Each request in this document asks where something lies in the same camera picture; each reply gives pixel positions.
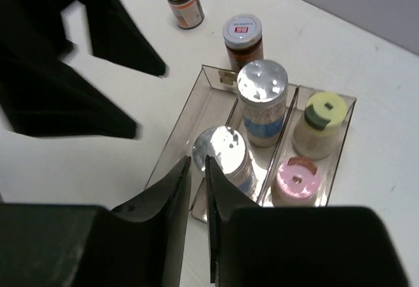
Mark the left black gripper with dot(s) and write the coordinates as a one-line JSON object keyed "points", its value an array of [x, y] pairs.
{"points": [[43, 97]]}

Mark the pink cap spice bottle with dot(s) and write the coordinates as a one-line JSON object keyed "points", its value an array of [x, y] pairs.
{"points": [[297, 182]]}

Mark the yellow cap spice bottle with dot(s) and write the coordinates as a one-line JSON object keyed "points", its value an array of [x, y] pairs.
{"points": [[316, 132]]}

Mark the silver lid pearl jar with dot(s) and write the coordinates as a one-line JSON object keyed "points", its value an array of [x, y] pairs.
{"points": [[262, 92], [229, 148]]}

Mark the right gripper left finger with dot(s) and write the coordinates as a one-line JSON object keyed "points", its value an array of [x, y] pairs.
{"points": [[138, 243]]}

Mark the right red label spice jar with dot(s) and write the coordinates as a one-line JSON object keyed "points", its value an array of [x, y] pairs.
{"points": [[243, 37]]}

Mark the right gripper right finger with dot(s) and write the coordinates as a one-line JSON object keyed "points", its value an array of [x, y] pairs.
{"points": [[250, 245]]}

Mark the clear acrylic organizer tray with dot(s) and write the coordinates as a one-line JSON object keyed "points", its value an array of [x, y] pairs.
{"points": [[278, 143]]}

